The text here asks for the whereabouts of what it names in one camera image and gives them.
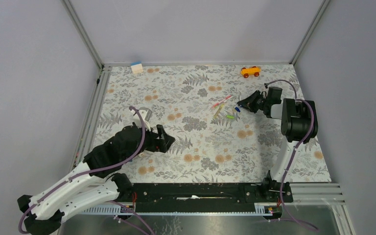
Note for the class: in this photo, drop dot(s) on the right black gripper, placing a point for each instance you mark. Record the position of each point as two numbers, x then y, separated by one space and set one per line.
248 103

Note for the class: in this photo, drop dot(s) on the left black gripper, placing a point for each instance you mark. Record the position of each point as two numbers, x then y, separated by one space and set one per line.
161 145

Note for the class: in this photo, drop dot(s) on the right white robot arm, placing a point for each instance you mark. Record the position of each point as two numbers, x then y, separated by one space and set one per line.
298 126

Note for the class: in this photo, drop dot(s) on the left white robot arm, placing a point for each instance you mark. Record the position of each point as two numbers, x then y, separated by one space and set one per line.
94 180

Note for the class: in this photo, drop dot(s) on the olive yellow marker pen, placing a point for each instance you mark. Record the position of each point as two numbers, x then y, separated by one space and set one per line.
220 107

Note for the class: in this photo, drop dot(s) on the pink marker pen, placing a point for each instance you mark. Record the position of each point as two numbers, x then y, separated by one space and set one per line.
222 101

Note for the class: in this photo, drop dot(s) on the orange toy car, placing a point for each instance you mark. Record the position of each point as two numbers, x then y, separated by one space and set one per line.
252 71

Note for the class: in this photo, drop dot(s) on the floral patterned table mat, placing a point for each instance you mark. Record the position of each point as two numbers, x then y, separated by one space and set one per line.
181 99

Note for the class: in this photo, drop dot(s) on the white block with blue top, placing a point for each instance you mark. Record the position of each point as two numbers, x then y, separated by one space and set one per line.
136 67

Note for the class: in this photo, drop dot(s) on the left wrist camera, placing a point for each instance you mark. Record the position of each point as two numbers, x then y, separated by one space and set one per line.
146 114

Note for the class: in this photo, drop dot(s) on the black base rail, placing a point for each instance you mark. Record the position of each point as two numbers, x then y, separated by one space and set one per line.
203 197

